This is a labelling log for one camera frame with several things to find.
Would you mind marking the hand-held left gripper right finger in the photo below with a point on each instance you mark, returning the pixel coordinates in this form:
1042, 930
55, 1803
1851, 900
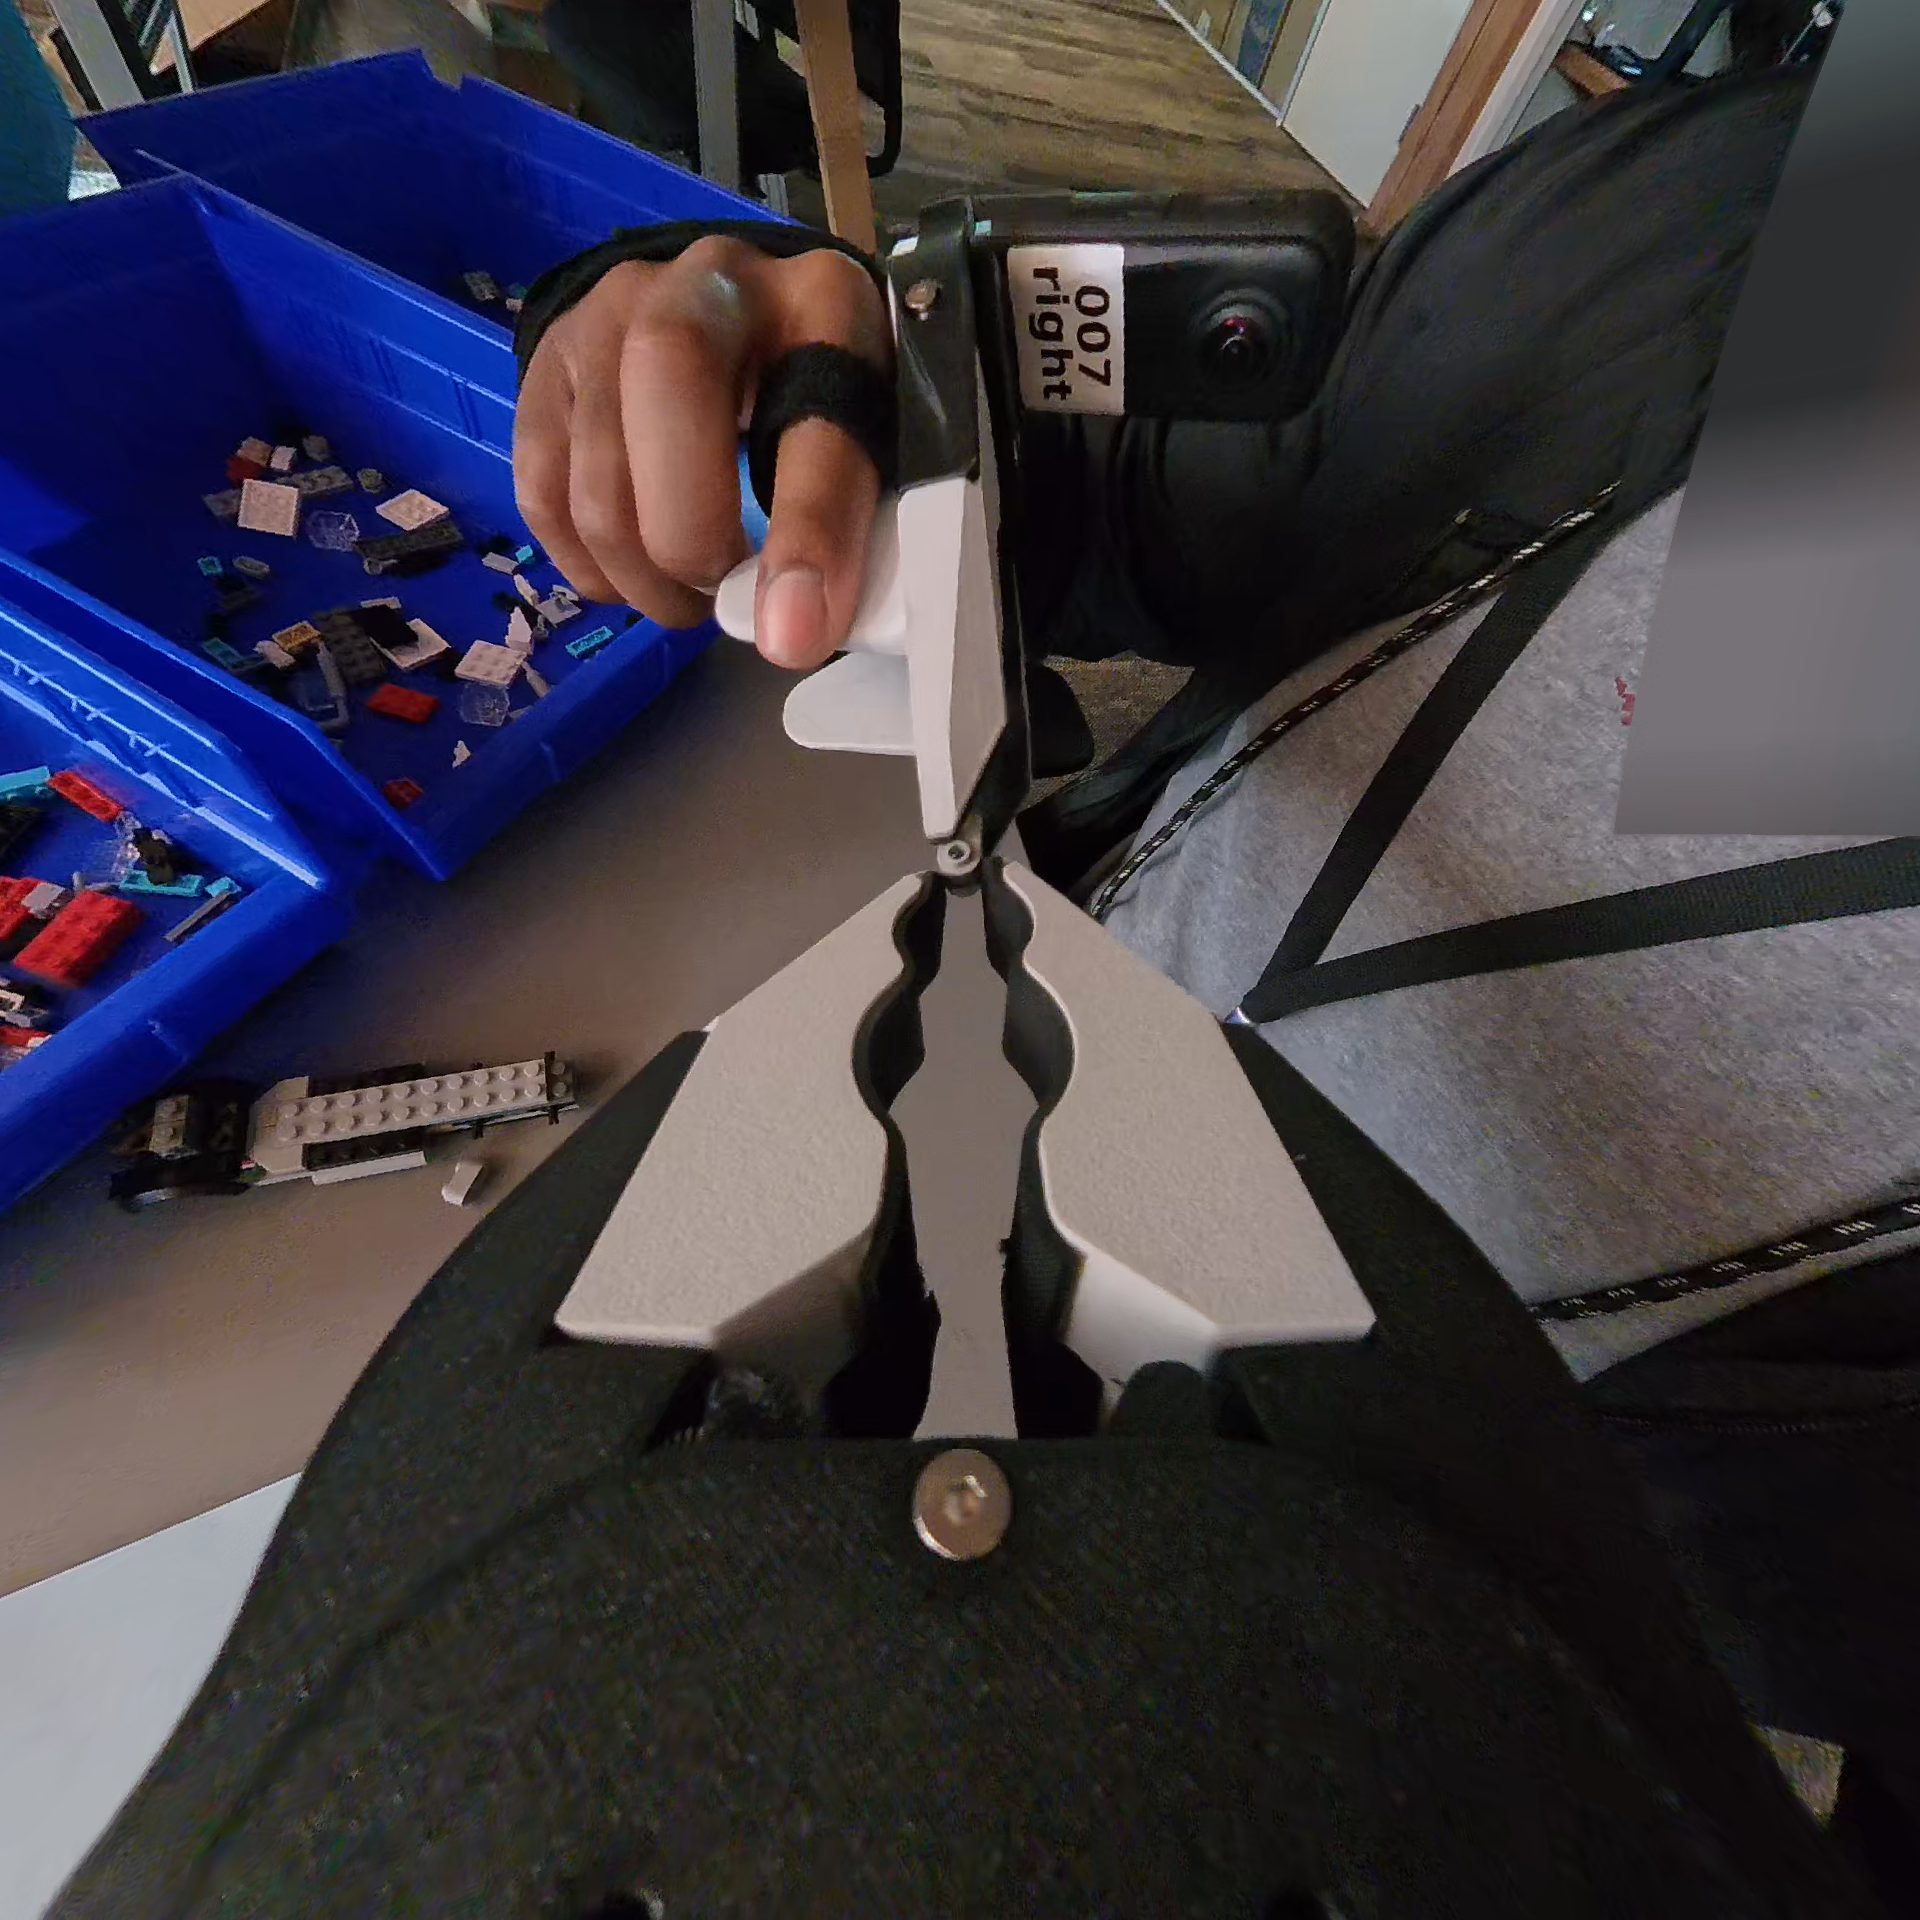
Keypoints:
1186, 1200

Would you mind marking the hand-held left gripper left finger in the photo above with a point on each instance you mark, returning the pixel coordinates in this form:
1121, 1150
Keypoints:
735, 1200

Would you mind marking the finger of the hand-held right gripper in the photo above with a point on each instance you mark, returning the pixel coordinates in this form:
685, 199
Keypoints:
1021, 673
952, 645

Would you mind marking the blue plastic bin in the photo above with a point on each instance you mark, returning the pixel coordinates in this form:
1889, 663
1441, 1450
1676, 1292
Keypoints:
136, 330
376, 165
269, 900

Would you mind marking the person's right forearm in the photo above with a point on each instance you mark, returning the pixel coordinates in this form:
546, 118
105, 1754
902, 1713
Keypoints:
1186, 540

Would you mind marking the person's right hand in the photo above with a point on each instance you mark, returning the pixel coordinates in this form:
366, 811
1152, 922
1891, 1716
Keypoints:
646, 451

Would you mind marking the small grey toy brick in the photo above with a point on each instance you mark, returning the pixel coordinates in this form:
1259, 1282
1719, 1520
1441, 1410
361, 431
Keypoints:
464, 1182

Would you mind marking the grey toy brick model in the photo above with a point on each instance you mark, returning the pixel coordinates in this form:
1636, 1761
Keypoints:
389, 1111

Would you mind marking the pile of grey white toy bricks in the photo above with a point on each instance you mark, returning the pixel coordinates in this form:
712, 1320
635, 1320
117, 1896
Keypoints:
361, 632

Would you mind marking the pile of red black toy bricks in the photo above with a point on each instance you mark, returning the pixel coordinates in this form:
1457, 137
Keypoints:
75, 930

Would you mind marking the white flat sheet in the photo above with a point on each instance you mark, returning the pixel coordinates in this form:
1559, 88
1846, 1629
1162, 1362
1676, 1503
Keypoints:
105, 1680

